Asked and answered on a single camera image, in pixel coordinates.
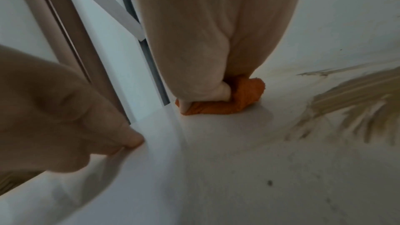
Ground person's right hand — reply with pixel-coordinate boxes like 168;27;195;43
129;0;305;104

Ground person's left hand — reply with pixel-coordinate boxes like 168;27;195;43
0;45;146;173

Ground red cleaning cloth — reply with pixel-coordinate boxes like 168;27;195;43
175;75;267;116

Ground white metal shelf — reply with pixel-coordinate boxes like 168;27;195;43
0;0;400;225

